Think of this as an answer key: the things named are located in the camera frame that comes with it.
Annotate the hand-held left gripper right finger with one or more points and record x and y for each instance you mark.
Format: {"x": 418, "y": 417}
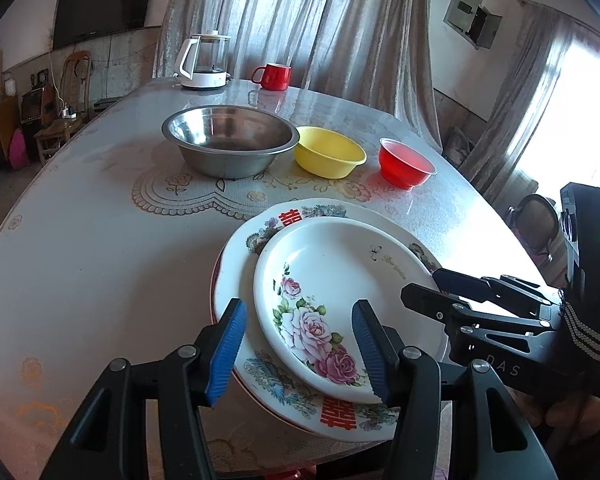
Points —
{"x": 372, "y": 350}

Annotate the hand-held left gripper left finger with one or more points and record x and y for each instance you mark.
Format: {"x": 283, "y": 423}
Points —
{"x": 225, "y": 350}

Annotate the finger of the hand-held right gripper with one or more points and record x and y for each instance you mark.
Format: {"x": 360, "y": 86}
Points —
{"x": 430, "y": 300}
{"x": 480, "y": 285}

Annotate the white plate with pink roses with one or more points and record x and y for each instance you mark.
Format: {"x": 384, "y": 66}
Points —
{"x": 330, "y": 270}

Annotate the red plastic bowl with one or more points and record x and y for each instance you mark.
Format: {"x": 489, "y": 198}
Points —
{"x": 405, "y": 162}

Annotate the white plate with dragon pattern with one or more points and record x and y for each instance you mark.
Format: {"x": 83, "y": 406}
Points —
{"x": 300, "y": 210}

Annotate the yellow plastic bowl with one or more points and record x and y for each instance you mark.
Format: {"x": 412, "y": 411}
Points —
{"x": 330, "y": 152}

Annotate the stainless steel bowl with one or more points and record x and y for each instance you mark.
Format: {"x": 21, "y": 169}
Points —
{"x": 230, "y": 135}

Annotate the person's right hand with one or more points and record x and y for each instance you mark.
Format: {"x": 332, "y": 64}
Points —
{"x": 575, "y": 412}

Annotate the round-back wooden chair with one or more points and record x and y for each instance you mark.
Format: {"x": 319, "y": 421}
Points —
{"x": 532, "y": 225}

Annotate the grey cloth pile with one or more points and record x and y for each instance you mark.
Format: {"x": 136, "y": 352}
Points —
{"x": 457, "y": 147}

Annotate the narrow grey curtain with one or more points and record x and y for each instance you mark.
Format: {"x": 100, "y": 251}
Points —
{"x": 520, "y": 100}

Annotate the red mug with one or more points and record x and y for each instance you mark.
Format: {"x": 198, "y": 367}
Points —
{"x": 275, "y": 77}

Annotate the dark bench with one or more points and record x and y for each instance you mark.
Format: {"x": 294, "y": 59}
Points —
{"x": 107, "y": 103}

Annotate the white glass electric kettle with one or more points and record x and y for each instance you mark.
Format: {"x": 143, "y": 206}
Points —
{"x": 205, "y": 67}

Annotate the white power strip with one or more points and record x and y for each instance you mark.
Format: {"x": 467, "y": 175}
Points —
{"x": 68, "y": 112}

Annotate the pink bag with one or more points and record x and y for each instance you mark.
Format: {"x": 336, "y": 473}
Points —
{"x": 18, "y": 152}

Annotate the wide grey curtain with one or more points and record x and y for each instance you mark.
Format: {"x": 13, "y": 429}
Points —
{"x": 305, "y": 20}

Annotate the black speaker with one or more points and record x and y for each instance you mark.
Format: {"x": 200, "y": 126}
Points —
{"x": 31, "y": 105}

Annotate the small white device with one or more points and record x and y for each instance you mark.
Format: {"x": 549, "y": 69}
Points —
{"x": 10, "y": 85}

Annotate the wall electrical box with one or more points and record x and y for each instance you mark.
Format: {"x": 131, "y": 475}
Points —
{"x": 467, "y": 12}

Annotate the black wall television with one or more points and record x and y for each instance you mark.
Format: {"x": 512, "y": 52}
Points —
{"x": 105, "y": 2}

